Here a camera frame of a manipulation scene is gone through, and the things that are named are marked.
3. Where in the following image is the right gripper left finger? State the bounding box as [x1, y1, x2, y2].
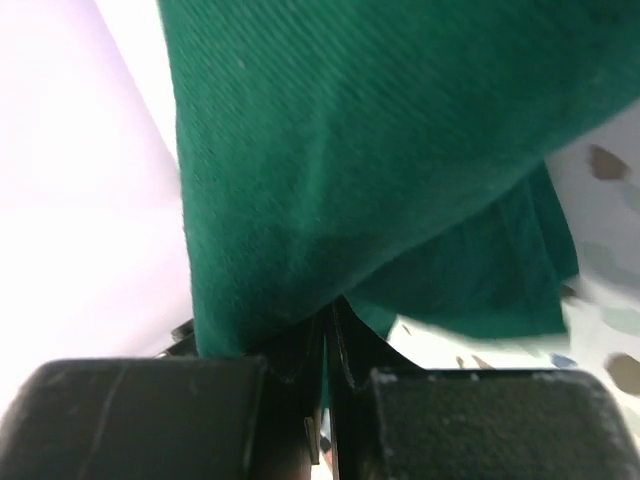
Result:
[1, 314, 324, 480]

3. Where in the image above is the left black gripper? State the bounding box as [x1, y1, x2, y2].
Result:
[159, 320, 198, 358]

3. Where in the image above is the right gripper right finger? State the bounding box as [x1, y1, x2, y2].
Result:
[325, 298, 639, 479]

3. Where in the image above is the green surgical cloth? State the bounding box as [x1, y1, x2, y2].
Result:
[159, 1, 639, 357]

